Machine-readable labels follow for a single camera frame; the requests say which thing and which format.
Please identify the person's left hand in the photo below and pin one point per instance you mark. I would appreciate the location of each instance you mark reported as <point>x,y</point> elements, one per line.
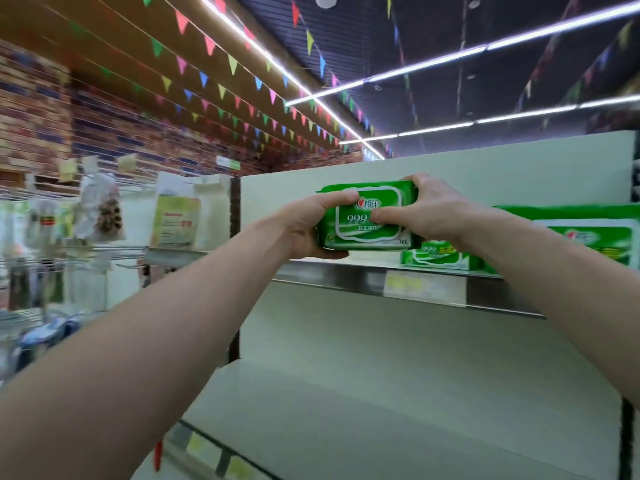
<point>300,230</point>

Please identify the person's right hand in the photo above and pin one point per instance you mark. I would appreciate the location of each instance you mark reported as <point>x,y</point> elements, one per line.
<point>440,210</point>

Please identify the metal store shelving unit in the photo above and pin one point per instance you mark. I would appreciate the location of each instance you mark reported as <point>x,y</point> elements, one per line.
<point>420,365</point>

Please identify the person's right forearm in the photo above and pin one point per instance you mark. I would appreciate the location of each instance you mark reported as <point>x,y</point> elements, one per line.
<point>560,295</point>

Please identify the person's left forearm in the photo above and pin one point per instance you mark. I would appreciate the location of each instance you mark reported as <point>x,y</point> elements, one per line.
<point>130,375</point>

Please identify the short ceiling light strip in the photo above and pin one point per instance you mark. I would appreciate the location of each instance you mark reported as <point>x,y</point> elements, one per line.
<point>500,115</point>

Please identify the diagonal ceiling light strip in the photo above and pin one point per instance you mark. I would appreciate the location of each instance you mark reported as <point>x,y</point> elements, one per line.
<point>290,75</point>

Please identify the long ceiling light strip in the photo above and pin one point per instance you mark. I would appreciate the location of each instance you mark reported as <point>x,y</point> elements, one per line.
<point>480,45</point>

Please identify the hanging packaged goods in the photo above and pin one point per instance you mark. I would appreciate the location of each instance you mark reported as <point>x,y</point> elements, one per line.
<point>100,210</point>

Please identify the round white ceiling fixture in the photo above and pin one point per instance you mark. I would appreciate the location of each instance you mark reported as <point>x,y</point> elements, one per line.
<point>326,0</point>

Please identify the green wall sign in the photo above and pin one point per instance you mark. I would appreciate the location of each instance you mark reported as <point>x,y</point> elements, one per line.
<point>228,163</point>

